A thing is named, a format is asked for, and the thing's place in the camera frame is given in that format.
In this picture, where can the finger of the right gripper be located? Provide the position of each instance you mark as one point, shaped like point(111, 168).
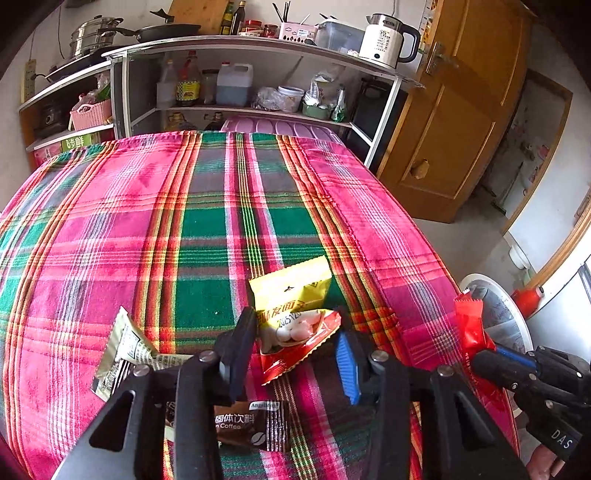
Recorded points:
point(510, 359)
point(510, 379)

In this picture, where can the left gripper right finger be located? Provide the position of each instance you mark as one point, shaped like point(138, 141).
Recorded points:
point(373, 378)

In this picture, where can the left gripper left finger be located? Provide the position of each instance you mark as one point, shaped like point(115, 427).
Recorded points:
point(211, 378)

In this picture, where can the red snack wrapper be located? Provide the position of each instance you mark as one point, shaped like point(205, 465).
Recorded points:
point(473, 337)

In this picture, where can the brown coffee sachet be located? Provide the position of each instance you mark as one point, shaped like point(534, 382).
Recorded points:
point(257, 424)

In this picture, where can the silver printed wrapper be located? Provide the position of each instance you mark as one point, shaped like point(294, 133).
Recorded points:
point(127, 347)

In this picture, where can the red yellow candy bag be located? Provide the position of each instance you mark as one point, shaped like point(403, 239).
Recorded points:
point(290, 337)

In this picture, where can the yellow snack wrapper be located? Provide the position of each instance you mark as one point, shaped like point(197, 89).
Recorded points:
point(300, 287)

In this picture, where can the white trash bin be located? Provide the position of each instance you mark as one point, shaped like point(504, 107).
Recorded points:
point(502, 319)

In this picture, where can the metal kitchen shelf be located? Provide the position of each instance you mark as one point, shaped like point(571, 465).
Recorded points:
point(211, 82)

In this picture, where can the right hand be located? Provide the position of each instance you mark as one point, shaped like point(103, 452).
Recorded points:
point(544, 464)

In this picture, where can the plaid tablecloth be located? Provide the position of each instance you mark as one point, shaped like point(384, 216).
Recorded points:
point(172, 227)

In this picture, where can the pink storage box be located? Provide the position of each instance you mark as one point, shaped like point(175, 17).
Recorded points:
point(246, 124)

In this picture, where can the pink basket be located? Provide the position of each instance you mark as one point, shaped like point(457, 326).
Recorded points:
point(87, 116)

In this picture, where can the wooden door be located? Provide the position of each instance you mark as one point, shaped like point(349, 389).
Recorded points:
point(471, 77)

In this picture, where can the cooking oil bottle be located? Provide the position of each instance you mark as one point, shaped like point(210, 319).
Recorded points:
point(188, 82)

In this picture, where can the white jerry can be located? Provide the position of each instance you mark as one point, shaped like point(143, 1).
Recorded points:
point(234, 81)

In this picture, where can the white electric kettle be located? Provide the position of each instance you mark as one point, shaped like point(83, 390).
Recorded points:
point(383, 40)

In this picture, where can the clear water filter jug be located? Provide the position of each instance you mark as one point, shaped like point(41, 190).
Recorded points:
point(338, 36)

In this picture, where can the black frying pan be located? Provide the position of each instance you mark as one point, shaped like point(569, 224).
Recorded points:
point(169, 29)

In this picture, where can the pink utensil holder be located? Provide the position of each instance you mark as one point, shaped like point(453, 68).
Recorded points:
point(297, 32)

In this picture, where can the steel steamer pot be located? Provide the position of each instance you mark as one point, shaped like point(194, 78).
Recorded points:
point(92, 35)

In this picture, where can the wooden cutting board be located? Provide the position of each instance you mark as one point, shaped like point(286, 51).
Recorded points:
point(206, 13)

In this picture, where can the dark sauce bottle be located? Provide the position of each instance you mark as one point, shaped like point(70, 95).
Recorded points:
point(238, 18)

